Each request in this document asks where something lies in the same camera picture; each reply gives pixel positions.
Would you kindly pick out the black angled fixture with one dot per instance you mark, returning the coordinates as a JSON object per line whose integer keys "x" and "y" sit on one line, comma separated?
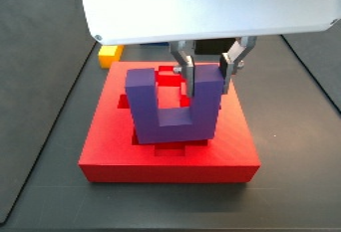
{"x": 213, "y": 46}

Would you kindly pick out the purple U-shaped block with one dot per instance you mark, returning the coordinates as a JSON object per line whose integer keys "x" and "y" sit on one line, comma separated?
{"x": 161, "y": 119}

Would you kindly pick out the blue U-shaped block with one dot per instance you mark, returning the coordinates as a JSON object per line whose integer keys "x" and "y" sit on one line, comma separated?
{"x": 156, "y": 44}

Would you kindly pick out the red slotted board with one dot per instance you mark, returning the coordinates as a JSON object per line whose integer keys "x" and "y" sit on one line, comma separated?
{"x": 116, "y": 158}

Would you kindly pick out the yellow long block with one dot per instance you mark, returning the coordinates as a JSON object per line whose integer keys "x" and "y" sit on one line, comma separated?
{"x": 109, "y": 55}

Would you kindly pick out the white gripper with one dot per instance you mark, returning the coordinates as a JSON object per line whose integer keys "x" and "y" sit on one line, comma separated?
{"x": 122, "y": 22}

